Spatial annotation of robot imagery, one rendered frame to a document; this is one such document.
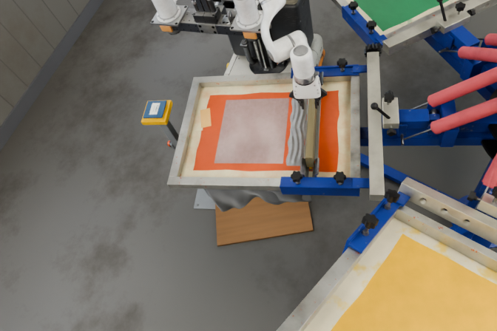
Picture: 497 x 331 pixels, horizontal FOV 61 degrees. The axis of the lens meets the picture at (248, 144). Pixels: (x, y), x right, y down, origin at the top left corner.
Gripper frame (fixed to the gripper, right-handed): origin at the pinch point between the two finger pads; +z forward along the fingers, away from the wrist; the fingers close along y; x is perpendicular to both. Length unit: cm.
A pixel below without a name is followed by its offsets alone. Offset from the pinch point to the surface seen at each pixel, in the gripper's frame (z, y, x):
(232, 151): 18.9, 34.7, 9.7
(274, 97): 18.6, 18.6, -18.9
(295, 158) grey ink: 18.5, 7.0, 13.9
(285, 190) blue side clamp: 16.8, 9.9, 29.3
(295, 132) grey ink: 18.2, 7.8, 1.3
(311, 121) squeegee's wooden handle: 8.6, -0.2, 2.6
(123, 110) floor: 112, 166, -88
